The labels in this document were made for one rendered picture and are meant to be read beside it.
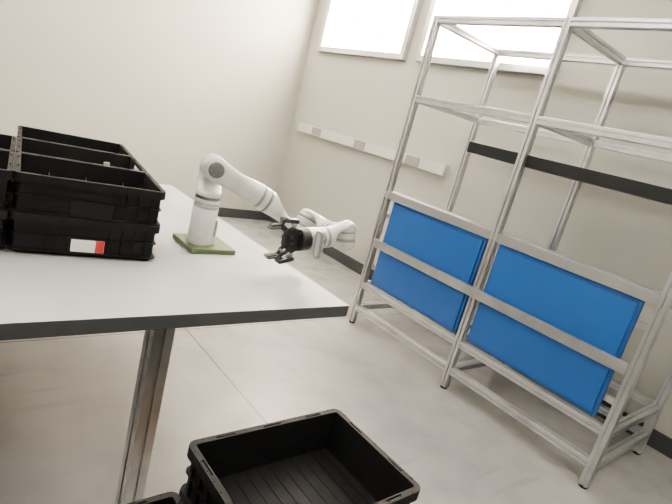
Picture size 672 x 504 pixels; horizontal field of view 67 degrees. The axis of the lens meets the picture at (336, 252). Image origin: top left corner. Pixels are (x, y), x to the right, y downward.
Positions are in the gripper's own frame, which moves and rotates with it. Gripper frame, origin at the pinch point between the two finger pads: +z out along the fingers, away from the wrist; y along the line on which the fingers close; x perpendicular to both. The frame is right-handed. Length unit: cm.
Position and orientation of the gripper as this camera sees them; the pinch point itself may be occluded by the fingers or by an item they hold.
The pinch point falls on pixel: (268, 241)
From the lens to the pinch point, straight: 154.5
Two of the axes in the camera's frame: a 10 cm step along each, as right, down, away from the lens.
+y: 1.7, -9.4, -3.1
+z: -7.6, 0.8, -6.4
